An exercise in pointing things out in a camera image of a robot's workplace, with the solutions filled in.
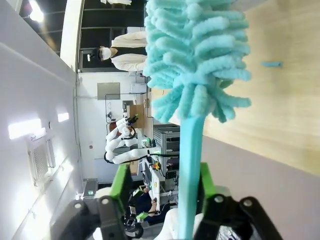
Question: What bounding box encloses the person in cream jacket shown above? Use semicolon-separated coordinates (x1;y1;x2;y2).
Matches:
96;31;148;73

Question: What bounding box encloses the grey wall panel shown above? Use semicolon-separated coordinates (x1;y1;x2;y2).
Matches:
96;82;121;101

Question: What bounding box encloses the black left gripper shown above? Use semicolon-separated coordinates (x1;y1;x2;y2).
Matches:
125;114;139;127

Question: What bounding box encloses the grey metal cabinet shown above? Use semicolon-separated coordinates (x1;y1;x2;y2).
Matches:
152;124;181;152

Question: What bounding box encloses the seated person in dark clothes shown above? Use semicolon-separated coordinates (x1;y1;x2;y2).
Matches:
139;187;161;221

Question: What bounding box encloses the brown cardboard box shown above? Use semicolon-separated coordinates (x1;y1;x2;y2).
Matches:
126;104;148;130

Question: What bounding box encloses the white ceiling air conditioner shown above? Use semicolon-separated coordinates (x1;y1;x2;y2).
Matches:
24;127;57;193

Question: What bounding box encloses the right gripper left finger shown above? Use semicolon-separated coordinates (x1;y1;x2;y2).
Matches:
58;163;134;240

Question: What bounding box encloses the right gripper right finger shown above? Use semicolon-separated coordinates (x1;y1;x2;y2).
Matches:
199;162;284;240

